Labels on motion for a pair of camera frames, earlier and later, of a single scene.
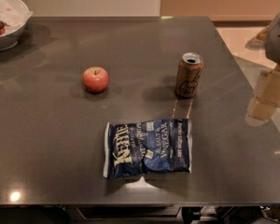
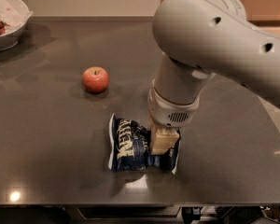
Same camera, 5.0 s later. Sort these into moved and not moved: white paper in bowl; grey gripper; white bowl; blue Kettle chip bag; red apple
Moved: grey gripper; blue Kettle chip bag
Not moved: white paper in bowl; white bowl; red apple
